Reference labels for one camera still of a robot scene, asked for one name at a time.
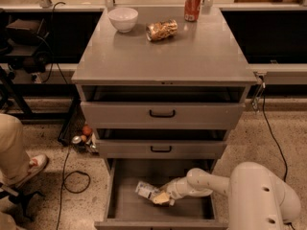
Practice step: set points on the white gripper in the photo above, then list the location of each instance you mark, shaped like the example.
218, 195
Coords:
173, 188

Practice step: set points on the dark equipment on shelf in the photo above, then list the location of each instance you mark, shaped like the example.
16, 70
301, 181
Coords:
23, 43

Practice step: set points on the clear plastic water bottle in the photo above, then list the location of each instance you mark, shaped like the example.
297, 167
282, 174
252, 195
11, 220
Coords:
147, 190

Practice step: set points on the silver can on floor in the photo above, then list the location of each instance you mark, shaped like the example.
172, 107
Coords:
76, 140

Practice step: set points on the crushed golden snack can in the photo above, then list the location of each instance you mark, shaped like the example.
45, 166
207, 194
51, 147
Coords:
161, 30

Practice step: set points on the orange fruit on floor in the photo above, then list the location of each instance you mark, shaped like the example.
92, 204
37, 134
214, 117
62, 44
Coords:
87, 130

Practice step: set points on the black wire basket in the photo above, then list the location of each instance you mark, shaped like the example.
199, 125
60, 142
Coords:
73, 123

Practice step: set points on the beige trouser leg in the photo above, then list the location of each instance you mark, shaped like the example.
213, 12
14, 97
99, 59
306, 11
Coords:
14, 160

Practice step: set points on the grey metal drawer cabinet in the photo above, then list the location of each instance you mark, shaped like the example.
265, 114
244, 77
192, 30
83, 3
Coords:
202, 64

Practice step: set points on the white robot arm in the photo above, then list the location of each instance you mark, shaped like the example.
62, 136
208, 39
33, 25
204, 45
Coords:
257, 198

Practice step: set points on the white red sneaker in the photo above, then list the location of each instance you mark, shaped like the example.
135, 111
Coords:
35, 166

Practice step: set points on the grey middle drawer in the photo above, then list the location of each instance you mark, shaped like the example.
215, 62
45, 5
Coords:
146, 149

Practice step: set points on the black office chair base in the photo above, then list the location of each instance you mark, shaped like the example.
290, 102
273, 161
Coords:
15, 196

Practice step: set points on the grey open bottom drawer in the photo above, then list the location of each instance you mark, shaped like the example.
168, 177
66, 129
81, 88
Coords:
126, 210

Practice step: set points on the white ceramic bowl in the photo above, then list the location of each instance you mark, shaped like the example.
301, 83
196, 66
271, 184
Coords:
123, 19

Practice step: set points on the grey top drawer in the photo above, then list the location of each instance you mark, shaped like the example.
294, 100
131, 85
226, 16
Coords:
162, 115

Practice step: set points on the red soda can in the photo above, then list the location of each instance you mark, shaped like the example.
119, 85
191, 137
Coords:
192, 10

